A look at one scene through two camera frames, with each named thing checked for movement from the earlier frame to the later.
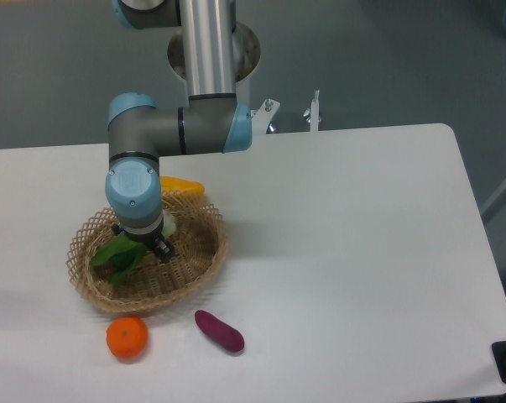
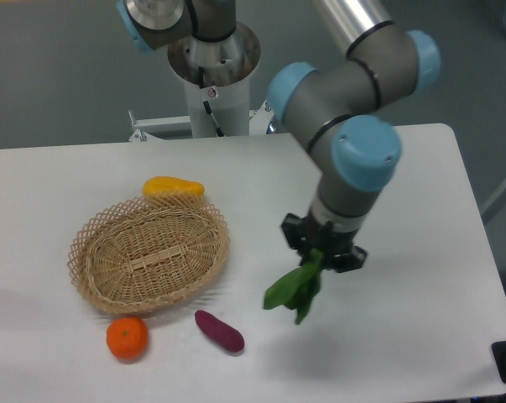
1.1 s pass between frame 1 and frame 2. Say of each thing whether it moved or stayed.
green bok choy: moved
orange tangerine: stayed
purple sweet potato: stayed
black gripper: moved
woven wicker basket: stayed
